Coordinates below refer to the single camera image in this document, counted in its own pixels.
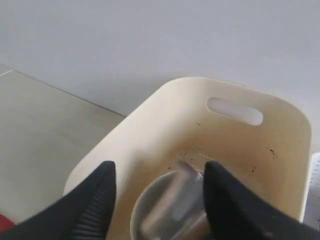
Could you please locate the large cream plastic bin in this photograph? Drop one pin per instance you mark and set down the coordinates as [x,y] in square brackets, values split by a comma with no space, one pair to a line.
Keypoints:
[261,139]

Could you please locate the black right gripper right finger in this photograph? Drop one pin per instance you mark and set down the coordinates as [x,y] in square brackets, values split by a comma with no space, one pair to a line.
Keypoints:
[236,213]

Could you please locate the red table cloth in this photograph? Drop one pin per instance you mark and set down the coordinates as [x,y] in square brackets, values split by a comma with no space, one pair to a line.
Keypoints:
[5,223]

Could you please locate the small white perforated basket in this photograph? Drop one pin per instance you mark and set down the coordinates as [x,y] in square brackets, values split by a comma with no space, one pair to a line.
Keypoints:
[312,208]

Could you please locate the stainless steel cup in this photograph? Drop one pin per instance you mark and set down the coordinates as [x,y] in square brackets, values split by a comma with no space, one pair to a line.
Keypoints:
[179,213]

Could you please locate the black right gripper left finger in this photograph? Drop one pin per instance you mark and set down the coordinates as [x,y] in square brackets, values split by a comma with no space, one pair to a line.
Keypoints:
[84,213]

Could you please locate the white ceramic bowl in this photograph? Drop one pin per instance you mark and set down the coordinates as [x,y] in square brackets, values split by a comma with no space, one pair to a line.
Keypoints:
[145,202]

